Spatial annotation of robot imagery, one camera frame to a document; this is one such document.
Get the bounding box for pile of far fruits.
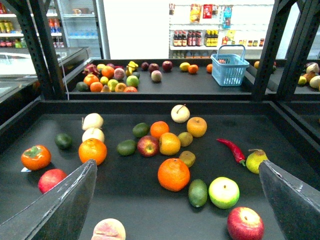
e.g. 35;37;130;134
75;61;140;93

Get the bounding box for large orange left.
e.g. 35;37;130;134
78;138;108;166

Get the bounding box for black shelf post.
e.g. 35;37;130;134
1;0;66;100
251;0;296;101

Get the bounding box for green apple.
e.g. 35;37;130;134
208;176;240;210

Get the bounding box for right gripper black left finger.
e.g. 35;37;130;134
0;159;97;240

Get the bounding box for red apple left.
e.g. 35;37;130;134
38;168;67;194

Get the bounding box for large orange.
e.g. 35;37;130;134
78;138;108;166
157;158;191;192

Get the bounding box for yellow pear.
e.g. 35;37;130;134
245;149;268;175

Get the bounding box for brown kiwi upper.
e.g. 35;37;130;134
177;132;193;147

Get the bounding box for red apple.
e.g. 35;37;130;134
38;168;67;194
227;207;265;240

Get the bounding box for red-yellow apple centre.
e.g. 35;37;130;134
136;135;160;158

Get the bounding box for black shelf post left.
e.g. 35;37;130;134
1;0;66;100

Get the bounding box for brown kiwi lower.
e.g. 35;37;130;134
179;150;196;168

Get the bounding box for white pear left lower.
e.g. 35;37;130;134
82;127;105;142

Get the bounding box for brown kiwi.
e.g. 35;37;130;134
177;132;193;147
179;150;196;168

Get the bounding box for green avocado centre-left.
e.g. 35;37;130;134
116;139;137;156

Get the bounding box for orange apple-shaped fruit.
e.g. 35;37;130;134
186;116;208;138

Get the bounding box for large orange centre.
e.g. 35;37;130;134
157;158;191;192

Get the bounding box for red chili pepper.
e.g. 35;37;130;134
217;138;246;166

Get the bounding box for orange persimmon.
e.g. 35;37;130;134
20;145;52;171

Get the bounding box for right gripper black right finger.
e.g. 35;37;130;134
258;160;320;240

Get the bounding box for sauce bottles on shelf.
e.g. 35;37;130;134
170;29;220;47

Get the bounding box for black shelf post right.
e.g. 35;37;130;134
251;0;296;101

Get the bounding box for green avocado upper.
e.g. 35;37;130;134
132;122;150;138

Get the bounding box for dark green avocado left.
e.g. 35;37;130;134
54;133;73;150

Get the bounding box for white asian pear back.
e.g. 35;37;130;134
170;104;190;124

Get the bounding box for far fruit shelf tray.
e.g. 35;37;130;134
67;59;255;101

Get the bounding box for yellow-orange persimmon centre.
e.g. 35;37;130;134
159;132;181;156

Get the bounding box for small orange tangerine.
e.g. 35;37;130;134
150;121;170;140

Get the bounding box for peach front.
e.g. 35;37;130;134
91;218;126;240

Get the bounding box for black fruit shelf tray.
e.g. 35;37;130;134
0;100;320;240

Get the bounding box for green lime front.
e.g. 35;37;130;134
188;179;208;208

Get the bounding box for red apple front right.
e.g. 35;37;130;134
227;207;265;240

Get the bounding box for blue basket far shelf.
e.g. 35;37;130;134
210;44;250;87

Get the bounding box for white pear left upper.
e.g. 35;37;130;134
81;113;104;131

